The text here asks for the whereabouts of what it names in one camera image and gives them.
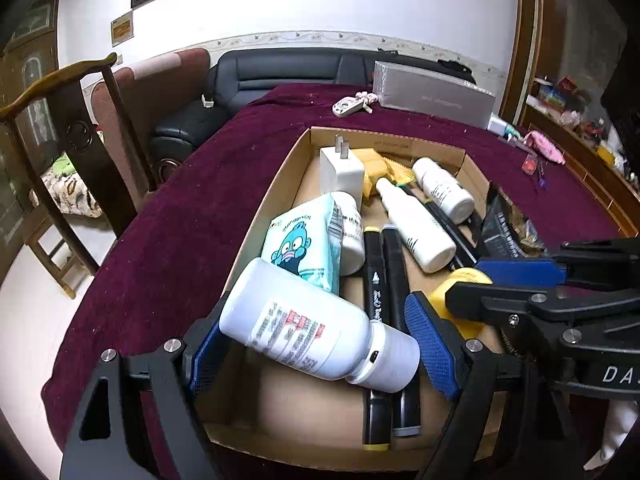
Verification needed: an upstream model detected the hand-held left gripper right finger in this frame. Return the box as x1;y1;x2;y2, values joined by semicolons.
404;291;566;480

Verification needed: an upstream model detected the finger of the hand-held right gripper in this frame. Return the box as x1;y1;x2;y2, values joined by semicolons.
475;239;640;290
444;282;640;326

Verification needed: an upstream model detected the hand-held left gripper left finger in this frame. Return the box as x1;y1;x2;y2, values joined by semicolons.
60;300;232;480

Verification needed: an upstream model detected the yellow round jar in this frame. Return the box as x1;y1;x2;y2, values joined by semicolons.
429;266;495;342

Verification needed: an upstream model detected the black clear snack packet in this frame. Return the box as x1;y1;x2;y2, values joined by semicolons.
477;182;548;261

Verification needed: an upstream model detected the black marker yellow cap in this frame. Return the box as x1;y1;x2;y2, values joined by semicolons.
400;185;481;270
361;225;394;452

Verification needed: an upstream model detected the black marker grey cap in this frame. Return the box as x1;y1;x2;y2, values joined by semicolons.
381;224;422;438

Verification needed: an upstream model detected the white dropper bottle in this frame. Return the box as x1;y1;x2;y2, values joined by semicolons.
375;177;457;274

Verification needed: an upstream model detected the white bottle red label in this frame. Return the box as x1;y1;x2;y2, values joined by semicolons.
218;257;421;393

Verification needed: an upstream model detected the white bottle grey cap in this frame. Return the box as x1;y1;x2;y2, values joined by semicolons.
411;156;476;224

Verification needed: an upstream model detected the white bottle green leaf label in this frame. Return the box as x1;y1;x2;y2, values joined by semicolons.
327;191;367;277

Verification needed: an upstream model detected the yellow snack packet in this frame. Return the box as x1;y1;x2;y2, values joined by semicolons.
357;147;416;211

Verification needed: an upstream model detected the white wall plug charger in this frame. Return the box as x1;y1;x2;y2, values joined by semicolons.
319;133;366;201

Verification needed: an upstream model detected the wooden counter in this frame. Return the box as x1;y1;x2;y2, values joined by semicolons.
517;105;640;238

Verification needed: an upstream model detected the pink cloth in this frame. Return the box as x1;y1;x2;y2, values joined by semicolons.
521;130;567;166

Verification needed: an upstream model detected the blue cartoon tissue packet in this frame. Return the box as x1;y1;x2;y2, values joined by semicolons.
261;194;346;296

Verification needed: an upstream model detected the colourful cardboard box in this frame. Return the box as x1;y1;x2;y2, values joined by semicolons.
537;76;581;111

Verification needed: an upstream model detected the long grey box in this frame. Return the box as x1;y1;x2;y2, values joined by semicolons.
371;60;497;131

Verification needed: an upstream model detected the printed blanket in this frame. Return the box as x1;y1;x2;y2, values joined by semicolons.
29;154;103;219

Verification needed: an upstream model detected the wooden armchair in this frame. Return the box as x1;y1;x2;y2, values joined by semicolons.
0;52;157;301

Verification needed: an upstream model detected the red brown upholstered chair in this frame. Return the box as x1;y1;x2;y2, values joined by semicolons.
90;47;212;196

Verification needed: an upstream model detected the black leather sofa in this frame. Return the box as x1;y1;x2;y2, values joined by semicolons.
149;49;476;167

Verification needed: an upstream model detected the wooden glass door cabinet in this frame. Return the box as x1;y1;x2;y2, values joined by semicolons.
0;0;63;261

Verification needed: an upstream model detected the white keychain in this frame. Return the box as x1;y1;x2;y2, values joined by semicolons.
331;91;377;120

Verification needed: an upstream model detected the wooden door frame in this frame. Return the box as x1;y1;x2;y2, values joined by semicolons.
499;0;545;126

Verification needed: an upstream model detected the small yellow wall plaque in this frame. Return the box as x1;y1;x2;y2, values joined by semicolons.
110;10;136;47

